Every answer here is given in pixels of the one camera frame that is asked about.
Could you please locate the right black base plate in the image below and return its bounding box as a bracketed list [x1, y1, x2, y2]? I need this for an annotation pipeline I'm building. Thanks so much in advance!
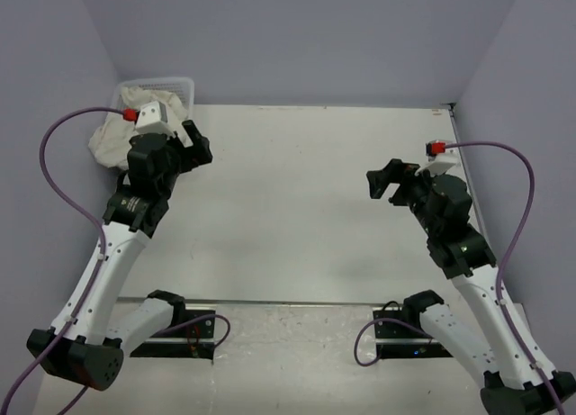
[373, 301, 451, 360]

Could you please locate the cream white t shirt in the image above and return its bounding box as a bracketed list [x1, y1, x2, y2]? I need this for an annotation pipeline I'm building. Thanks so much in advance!
[88, 86, 190, 170]

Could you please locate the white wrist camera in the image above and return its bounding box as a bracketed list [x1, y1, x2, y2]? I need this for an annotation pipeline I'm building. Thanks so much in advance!
[416, 140, 460, 176]
[135, 101, 177, 137]

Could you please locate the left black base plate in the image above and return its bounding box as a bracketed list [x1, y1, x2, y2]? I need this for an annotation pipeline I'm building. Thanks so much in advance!
[130, 319, 215, 360]

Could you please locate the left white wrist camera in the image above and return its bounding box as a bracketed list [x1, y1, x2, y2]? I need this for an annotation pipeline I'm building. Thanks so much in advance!
[135, 101, 177, 137]

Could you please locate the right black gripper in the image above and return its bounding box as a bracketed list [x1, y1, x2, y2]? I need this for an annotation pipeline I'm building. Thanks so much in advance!
[366, 158, 445, 236]

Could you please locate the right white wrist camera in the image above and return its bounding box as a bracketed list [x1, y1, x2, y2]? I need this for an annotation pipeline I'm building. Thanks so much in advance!
[416, 140, 460, 176]

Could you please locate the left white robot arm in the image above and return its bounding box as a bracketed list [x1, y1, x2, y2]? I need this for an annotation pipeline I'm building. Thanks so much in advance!
[26, 120, 212, 391]

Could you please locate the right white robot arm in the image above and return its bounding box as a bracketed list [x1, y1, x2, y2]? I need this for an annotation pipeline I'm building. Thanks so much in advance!
[366, 158, 575, 414]

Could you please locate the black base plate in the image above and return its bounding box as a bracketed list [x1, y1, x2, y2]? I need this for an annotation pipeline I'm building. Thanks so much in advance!
[373, 301, 451, 360]
[130, 319, 215, 360]

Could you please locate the white plastic basket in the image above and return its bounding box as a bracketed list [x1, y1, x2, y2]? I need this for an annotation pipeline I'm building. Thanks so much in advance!
[111, 77, 194, 115]

